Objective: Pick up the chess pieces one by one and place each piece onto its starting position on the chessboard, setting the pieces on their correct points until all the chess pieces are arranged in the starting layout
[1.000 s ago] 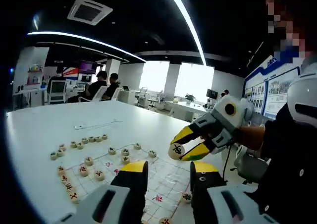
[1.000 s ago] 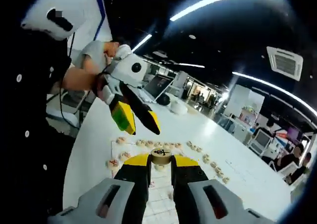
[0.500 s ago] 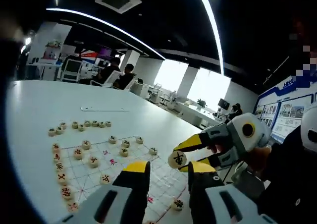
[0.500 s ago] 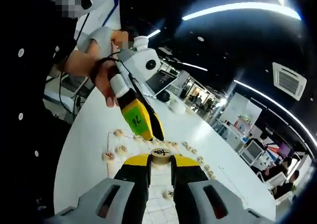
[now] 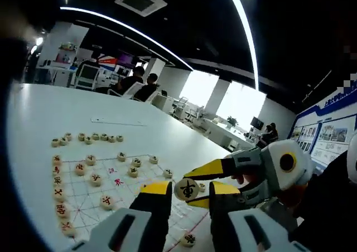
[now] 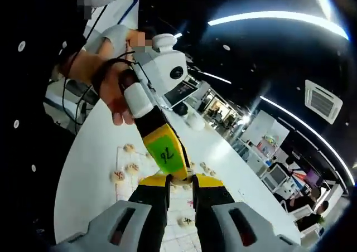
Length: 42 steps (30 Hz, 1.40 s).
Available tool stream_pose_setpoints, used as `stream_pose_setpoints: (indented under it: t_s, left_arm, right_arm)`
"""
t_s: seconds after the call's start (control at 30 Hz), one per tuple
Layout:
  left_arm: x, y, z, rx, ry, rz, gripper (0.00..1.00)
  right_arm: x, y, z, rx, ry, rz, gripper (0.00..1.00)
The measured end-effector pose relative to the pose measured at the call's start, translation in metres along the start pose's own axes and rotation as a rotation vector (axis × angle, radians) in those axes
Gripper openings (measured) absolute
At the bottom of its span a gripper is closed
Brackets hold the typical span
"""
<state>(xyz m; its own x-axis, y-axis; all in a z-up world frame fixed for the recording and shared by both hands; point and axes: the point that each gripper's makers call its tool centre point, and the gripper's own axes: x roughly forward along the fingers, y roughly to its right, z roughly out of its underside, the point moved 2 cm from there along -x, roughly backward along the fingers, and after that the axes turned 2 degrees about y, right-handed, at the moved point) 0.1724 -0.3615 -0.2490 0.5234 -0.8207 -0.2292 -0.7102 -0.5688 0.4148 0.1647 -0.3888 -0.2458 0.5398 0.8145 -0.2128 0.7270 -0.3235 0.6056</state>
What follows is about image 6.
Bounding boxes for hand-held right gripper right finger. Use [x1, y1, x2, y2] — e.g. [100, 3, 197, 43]
[191, 173, 307, 252]

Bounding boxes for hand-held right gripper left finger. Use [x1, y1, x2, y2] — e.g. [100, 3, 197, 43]
[51, 173, 171, 252]

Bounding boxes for round tan chess piece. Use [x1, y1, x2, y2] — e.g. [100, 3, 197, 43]
[170, 176, 194, 188]

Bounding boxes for group of wooden chess pieces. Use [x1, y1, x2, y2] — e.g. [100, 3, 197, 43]
[111, 143, 218, 227]

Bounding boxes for white red-lined chessboard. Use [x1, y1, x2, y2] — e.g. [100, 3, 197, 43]
[115, 146, 203, 252]

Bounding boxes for person's left hand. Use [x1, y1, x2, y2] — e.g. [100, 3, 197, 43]
[98, 64, 140, 127]

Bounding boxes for white round pot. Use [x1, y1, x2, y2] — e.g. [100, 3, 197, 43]
[185, 111, 206, 132]

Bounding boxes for white laptop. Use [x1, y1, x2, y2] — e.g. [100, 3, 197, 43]
[163, 77, 201, 110]

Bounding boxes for white mesh office chair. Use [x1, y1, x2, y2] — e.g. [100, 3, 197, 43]
[262, 162, 292, 193]

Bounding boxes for white display shelf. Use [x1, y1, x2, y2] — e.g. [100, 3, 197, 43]
[245, 111, 291, 163]

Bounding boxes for curved ceiling light strip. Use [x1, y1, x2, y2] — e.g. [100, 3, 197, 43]
[259, 95, 356, 186]
[208, 11, 350, 41]

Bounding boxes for ceiling air conditioner vent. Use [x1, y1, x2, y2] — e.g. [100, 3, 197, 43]
[304, 79, 344, 125]

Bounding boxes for black cable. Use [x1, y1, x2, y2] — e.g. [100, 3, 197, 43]
[60, 3, 157, 130]

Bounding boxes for purple wall screen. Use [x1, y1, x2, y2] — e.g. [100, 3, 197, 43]
[305, 169, 323, 186]

